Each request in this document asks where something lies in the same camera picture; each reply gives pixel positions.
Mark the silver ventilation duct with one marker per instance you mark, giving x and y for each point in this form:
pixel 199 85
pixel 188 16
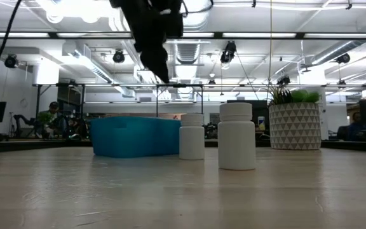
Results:
pixel 191 54

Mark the person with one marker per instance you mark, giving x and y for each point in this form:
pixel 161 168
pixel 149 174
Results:
pixel 51 117
pixel 357 127

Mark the black background station frame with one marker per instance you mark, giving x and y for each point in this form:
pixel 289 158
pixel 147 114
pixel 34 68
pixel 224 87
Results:
pixel 180 85
pixel 59 85

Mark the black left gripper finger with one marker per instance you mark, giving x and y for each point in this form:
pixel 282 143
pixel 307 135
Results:
pixel 156 63

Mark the white triangle-patterned plant pot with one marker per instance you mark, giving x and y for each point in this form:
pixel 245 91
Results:
pixel 294 127

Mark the blue plastic basket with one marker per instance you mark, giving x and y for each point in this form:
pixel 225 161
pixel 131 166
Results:
pixel 132 136

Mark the black hanging camera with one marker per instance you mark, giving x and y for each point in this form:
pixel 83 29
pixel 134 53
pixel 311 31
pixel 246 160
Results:
pixel 284 80
pixel 343 58
pixel 118 56
pixel 228 52
pixel 10 61

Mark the black aluminium table frame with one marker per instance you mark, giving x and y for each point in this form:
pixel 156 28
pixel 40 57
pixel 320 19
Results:
pixel 27 145

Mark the long overhead light bar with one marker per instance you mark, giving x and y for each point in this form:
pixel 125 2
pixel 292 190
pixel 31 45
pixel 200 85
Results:
pixel 52 35

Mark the small white yellow container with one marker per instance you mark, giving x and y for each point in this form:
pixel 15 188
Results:
pixel 261 122

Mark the green succulent plant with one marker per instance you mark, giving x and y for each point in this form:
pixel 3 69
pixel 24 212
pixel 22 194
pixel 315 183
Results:
pixel 297 95

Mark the white pill bottle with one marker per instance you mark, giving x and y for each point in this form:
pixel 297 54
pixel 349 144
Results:
pixel 191 136
pixel 236 136

